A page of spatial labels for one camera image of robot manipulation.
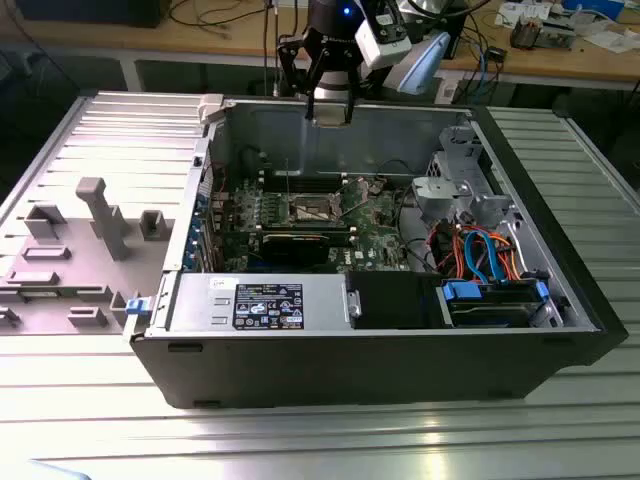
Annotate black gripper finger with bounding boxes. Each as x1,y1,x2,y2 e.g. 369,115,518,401
276,28,330,122
343,48,363,125

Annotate silver CPU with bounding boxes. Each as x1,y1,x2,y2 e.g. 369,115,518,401
312,105,351,129

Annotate metal socket cover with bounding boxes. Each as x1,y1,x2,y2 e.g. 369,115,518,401
339,178,375,217

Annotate CPU socket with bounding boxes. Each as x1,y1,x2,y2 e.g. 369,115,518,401
285,192,347,227

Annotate wooden desk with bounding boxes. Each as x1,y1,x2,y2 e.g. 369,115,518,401
0,0,640,94

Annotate green RAM stick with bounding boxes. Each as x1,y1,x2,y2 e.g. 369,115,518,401
263,225,352,237

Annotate silver drive cage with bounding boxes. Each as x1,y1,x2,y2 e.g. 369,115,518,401
412,124,519,229

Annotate black graphics card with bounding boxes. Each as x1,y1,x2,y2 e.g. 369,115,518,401
258,232,332,267

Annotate green motherboard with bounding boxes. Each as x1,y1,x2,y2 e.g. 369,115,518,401
209,174,416,274

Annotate white papers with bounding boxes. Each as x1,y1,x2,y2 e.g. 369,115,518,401
494,2,551,26

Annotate small component box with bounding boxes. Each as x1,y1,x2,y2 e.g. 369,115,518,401
509,14,544,50

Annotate grey circuit device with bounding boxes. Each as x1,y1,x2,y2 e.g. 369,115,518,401
542,14,576,51

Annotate black plastic shroud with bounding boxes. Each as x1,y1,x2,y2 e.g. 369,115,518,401
349,273,444,330

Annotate grey power supply unit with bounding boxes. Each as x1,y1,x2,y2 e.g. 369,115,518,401
167,273,351,332

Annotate black equipment case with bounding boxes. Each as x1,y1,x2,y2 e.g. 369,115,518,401
14,0,166,29

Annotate blue box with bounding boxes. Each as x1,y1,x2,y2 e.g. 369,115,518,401
562,0,626,19

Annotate white plastic bags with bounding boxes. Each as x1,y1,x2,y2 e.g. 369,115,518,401
582,27,640,54

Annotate hard disk in blue carrier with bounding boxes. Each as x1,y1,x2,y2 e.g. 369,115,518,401
438,279,551,329

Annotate black open PC case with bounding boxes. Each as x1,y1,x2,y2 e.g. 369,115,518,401
122,94,629,411

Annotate grey parts rack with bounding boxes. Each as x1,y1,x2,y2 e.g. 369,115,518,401
0,177,177,335

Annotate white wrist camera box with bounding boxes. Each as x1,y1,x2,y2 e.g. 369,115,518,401
354,0,414,69

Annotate grey hanging cable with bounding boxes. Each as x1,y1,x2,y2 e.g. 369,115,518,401
262,0,281,99

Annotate pale grey case handle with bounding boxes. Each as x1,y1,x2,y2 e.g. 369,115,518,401
196,93,227,127

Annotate blue cable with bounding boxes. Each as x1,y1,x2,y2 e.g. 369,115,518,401
477,42,496,104

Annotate thick black cable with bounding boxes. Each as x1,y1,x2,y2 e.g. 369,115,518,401
378,158,442,274

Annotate blue data wire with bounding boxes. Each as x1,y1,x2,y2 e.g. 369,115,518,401
463,227,507,285

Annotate orange wire bundle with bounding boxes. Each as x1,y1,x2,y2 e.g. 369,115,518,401
432,222,524,281

